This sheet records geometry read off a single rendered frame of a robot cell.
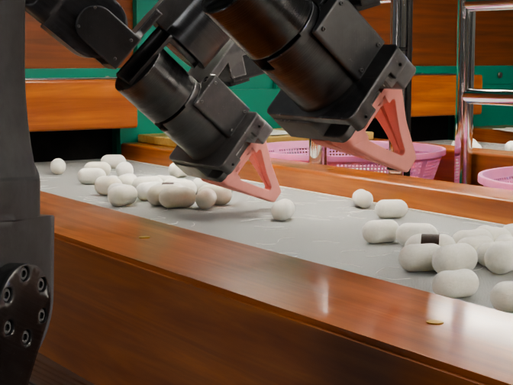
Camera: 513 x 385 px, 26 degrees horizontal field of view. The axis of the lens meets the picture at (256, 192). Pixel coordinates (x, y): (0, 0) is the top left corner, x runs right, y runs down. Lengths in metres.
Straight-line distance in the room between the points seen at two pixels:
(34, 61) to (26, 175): 1.14
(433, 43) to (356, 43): 1.27
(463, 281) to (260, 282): 0.14
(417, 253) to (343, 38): 0.16
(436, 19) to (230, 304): 1.46
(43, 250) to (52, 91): 1.06
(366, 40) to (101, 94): 0.85
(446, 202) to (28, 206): 0.65
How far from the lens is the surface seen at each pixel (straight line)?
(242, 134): 1.03
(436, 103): 1.93
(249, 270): 0.67
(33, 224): 0.49
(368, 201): 1.12
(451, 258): 0.78
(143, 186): 1.18
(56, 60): 1.63
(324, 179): 1.23
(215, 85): 1.04
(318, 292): 0.61
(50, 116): 1.55
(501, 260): 0.79
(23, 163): 0.49
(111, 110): 1.59
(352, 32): 0.76
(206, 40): 1.02
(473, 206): 1.06
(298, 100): 0.77
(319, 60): 0.75
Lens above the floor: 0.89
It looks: 7 degrees down
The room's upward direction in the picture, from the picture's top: straight up
